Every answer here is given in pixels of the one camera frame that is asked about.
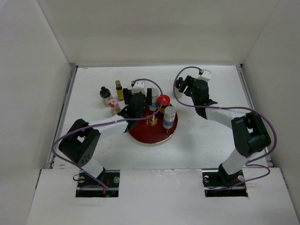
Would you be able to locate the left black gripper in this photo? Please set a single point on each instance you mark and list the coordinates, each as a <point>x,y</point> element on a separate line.
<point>128,94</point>

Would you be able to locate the red lid chili jar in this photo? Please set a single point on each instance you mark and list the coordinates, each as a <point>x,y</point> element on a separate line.
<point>163,101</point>

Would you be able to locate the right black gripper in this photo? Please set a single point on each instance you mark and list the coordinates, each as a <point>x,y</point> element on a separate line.
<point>189,81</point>

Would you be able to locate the red round tray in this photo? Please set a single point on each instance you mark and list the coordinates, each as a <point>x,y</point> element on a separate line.
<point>152,131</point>

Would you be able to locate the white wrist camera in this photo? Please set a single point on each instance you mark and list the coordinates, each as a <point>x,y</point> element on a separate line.
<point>138,87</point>
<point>205,76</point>

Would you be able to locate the yellow label cork bottle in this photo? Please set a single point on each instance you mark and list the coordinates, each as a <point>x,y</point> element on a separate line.
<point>119,90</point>

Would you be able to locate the black cap brown spice bottle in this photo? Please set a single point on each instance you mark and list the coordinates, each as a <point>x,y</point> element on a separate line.
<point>105,95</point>

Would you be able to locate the silver lid blue label jar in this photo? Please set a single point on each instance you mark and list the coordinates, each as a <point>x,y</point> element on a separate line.
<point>154,95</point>

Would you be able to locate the silver lid bead jar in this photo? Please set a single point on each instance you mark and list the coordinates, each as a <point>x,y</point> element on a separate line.
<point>169,117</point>

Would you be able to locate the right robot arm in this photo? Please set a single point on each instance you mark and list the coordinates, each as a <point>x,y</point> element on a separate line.
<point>248,129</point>

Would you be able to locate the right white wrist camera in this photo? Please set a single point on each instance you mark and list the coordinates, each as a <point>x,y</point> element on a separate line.
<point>205,76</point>

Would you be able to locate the red lid sauce jar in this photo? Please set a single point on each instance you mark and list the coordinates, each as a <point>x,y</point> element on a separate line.
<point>145,109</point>

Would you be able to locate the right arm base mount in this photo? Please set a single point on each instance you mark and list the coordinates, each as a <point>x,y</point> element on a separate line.
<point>218,184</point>

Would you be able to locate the black cap white powder bottle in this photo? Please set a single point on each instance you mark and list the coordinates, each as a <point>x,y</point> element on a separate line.
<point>178,84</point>

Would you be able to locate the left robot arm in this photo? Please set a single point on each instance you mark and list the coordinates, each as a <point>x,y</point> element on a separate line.
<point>79,147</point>

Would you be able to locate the pink lid clear bottle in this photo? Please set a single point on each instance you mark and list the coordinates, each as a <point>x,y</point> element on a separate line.
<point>114,106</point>

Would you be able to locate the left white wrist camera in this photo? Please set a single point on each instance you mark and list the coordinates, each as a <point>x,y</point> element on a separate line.
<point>138,87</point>

